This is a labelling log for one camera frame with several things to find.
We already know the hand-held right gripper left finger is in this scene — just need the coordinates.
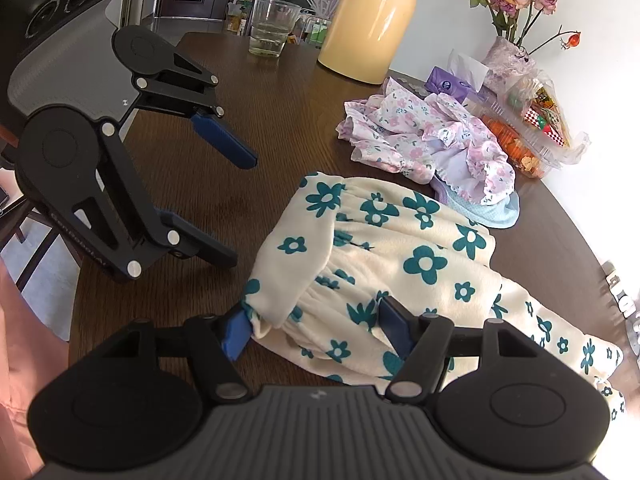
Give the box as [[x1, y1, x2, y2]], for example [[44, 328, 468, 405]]
[[107, 307, 251, 403]]

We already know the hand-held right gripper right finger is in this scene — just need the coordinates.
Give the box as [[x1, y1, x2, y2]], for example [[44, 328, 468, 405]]
[[377, 296, 521, 403]]

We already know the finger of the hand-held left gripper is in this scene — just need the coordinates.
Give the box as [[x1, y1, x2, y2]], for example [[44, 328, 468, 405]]
[[30, 119, 238, 283], [132, 44, 259, 171]]

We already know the cream garment with teal flowers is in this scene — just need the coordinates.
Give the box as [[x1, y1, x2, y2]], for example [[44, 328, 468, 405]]
[[243, 171, 627, 428]]

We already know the clear drinking glass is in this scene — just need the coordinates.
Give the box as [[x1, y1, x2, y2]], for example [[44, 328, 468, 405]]
[[248, 0, 301, 59]]

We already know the light blue cloth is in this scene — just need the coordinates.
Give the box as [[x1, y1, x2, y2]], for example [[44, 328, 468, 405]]
[[435, 180, 521, 231]]

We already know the wooden chair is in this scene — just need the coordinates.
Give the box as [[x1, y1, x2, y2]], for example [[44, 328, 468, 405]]
[[0, 125, 86, 293]]

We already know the lilac cloth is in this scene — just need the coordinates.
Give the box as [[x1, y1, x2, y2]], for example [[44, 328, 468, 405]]
[[431, 140, 483, 202]]

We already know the pink floral garment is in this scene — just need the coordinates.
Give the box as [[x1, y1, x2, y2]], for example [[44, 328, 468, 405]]
[[336, 77, 517, 206]]

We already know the yellow thermos jug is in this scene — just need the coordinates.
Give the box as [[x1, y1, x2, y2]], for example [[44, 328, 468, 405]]
[[316, 0, 427, 86]]

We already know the clear container of oranges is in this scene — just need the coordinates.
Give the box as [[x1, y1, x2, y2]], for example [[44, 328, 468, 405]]
[[480, 105, 592, 181]]

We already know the person's pink clothing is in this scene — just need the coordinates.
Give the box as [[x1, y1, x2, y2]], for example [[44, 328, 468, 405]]
[[0, 260, 71, 480]]

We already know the white folding phone holder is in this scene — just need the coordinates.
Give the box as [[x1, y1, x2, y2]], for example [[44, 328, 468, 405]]
[[602, 260, 640, 356]]

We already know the purple tissue pack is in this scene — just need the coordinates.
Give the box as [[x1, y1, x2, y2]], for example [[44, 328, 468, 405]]
[[425, 50, 488, 102]]

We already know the plastic bag of snack packets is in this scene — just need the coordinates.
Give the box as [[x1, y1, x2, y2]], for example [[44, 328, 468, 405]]
[[505, 72, 576, 147]]

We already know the lilac flower vase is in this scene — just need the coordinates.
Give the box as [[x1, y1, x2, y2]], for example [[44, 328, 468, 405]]
[[482, 35, 538, 93]]

